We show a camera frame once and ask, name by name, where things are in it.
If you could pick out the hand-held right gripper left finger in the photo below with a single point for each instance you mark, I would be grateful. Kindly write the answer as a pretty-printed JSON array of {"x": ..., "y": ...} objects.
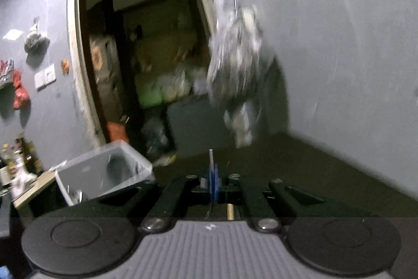
[{"x": 176, "y": 197}]

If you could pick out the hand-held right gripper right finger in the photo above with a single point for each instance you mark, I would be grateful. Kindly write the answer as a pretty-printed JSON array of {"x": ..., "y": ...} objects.
[{"x": 251, "y": 200}]

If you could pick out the grey perforated plastic basket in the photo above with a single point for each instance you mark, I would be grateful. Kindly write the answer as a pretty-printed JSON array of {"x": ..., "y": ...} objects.
[{"x": 88, "y": 172}]

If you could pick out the metal spoon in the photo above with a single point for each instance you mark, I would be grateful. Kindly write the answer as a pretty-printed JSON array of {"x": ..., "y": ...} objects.
[{"x": 78, "y": 195}]

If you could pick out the dark plastic bag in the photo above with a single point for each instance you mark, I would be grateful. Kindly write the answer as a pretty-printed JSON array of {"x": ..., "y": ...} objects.
[{"x": 155, "y": 135}]

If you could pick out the grey cabinet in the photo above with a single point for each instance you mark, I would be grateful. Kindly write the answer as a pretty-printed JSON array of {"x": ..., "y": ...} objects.
[{"x": 196, "y": 125}]

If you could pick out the orange bag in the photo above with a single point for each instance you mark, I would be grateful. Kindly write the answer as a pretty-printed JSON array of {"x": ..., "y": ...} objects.
[{"x": 117, "y": 132}]

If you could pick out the green box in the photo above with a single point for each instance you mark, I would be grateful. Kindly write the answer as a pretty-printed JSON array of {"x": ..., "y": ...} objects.
[{"x": 150, "y": 99}]

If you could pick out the clear food bags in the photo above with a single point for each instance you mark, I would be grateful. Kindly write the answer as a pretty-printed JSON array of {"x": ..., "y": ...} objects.
[{"x": 179, "y": 83}]

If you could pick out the brown door sunflower print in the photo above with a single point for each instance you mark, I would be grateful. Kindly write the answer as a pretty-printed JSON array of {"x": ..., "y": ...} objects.
[{"x": 104, "y": 76}]

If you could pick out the wooden counter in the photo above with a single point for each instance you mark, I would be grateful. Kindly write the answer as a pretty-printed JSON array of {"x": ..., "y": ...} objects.
[{"x": 32, "y": 189}]

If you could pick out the clear plastic bag with contents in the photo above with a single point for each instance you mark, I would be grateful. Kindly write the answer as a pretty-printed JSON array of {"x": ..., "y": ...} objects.
[{"x": 235, "y": 53}]

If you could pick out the row of condiment bottles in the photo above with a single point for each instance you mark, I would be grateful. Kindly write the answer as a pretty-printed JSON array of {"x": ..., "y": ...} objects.
[{"x": 23, "y": 151}]

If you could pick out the red plastic bag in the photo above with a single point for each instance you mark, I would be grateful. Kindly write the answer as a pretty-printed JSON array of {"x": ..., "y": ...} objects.
[{"x": 21, "y": 96}]

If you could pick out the small grey plastic bag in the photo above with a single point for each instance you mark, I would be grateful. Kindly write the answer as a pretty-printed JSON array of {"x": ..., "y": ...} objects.
[{"x": 36, "y": 40}]

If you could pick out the white wall switch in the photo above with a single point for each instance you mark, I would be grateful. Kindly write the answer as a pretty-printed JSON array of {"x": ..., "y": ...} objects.
[{"x": 45, "y": 76}]

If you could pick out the door frame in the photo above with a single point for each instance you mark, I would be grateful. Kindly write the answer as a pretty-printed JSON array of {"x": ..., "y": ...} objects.
[{"x": 74, "y": 37}]

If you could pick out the wall rack with red packets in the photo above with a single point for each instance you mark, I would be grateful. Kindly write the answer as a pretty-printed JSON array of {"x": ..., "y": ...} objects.
[{"x": 6, "y": 73}]

